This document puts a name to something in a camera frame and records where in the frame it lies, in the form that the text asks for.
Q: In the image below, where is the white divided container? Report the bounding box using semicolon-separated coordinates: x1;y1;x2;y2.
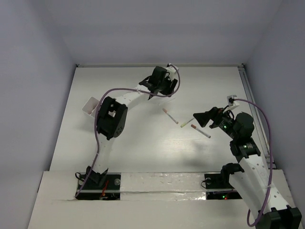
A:
82;97;99;119

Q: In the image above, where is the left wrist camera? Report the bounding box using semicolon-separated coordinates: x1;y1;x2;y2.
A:
166;63;179;81

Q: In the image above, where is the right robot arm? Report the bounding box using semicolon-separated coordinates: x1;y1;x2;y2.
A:
193;107;302;229

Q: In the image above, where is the peach cap marker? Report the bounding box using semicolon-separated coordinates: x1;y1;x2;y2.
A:
163;108;179;124

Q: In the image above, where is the white pen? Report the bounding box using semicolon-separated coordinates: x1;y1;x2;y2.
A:
158;97;175;106

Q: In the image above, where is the brown cap marker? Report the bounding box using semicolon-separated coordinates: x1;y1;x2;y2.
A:
191;124;211;138

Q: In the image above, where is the pale yellow cap marker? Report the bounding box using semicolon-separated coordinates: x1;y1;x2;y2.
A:
180;117;194;128

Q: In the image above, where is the aluminium side rail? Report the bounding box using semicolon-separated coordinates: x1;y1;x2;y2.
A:
237;64;271;168

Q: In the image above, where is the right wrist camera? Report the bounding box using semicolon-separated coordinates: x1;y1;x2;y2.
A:
224;95;240;112

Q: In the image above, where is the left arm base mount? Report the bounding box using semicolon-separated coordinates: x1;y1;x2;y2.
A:
75;166;121;200

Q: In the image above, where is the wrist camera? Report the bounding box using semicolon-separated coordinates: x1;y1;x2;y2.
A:
166;63;179;81
224;95;240;112

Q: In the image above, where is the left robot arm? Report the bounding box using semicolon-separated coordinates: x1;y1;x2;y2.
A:
84;64;181;188

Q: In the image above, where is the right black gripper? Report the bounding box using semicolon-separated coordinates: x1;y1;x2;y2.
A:
193;105;238;140

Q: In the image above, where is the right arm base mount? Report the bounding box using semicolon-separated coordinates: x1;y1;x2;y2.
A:
201;163;244;200

